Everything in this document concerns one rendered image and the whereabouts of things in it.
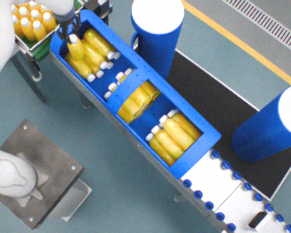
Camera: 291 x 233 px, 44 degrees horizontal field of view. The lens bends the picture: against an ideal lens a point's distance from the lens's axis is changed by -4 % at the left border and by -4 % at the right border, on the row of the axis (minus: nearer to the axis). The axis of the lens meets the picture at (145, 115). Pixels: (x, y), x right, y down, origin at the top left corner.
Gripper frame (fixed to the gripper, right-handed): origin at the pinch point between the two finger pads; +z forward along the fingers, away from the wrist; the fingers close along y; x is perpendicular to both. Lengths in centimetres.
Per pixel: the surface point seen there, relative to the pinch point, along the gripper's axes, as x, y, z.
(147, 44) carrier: -15, 35, 38
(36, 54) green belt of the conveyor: 23.2, -13.0, 37.2
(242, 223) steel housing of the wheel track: -115, 1, 34
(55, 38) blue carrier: 8.1, -4.7, 7.9
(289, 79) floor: -90, 132, 128
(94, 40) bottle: -2.7, 9.5, 14.3
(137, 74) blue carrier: -32.1, 9.2, 4.0
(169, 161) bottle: -68, -5, 20
